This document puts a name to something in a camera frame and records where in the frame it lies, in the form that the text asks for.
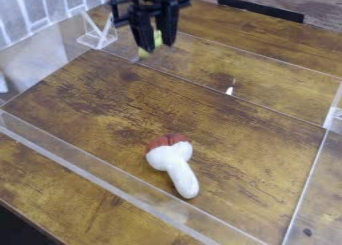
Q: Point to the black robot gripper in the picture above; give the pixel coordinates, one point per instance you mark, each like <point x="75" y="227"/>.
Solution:
<point x="141" y="23"/>

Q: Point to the green spoon with metal bowl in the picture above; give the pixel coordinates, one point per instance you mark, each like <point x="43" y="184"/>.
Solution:
<point x="145" y="51"/>

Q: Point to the white plush mushroom toy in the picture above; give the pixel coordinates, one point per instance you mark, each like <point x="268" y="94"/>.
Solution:
<point x="169" y="154"/>

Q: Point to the clear acrylic corner bracket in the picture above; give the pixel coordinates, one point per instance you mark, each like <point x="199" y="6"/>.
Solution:
<point x="97" y="38"/>

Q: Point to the clear acrylic enclosure wall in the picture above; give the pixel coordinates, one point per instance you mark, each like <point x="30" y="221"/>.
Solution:
<point x="262" y="119"/>

